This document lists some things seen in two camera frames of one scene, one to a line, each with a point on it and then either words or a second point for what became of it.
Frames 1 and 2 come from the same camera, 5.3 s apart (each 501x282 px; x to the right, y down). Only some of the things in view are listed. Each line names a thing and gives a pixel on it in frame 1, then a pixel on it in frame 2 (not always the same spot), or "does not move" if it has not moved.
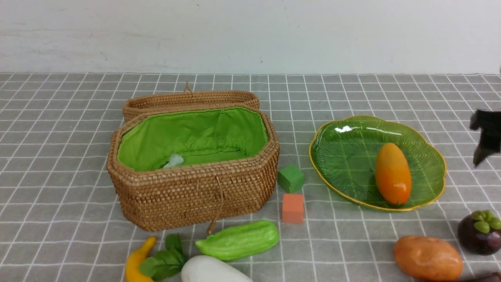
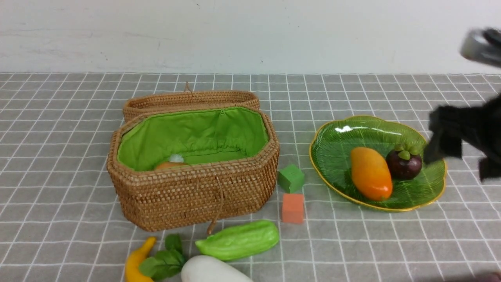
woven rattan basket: x=192 y=168 does not move
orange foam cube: x=292 y=208 does not move
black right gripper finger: x=489 y=123 → x=481 y=127
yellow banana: x=134 y=259 does not move
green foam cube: x=291 y=178 does not move
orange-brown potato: x=428 y=259 → x=169 y=165
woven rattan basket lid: x=188 y=98 does not move
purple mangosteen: x=480 y=232 → x=404 y=162
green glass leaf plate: x=344 y=152 does not move
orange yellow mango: x=393 y=173 → x=371 y=174
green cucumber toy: x=241 y=241 does not move
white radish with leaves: x=170 y=264 does not move
